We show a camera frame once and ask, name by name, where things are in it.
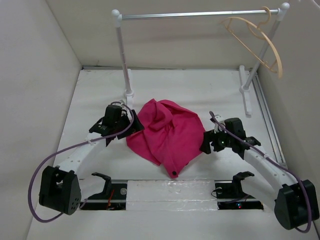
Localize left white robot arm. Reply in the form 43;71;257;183
39;102;144;215

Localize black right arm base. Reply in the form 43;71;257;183
211;171;264;210

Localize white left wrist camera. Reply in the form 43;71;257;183
118;100;128;109

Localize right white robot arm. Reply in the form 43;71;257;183
200;114;320;234

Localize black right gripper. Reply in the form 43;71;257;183
198;125;233;154

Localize white clothes rack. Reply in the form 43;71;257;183
111;2;290;116

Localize pink trousers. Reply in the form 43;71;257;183
126;99;205;179

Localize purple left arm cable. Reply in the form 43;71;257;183
27;101;135;223

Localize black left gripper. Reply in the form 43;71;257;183
114;110;143;139

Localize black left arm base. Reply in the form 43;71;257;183
79;172;128;211

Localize beige wooden hanger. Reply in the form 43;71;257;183
220;6;283;79

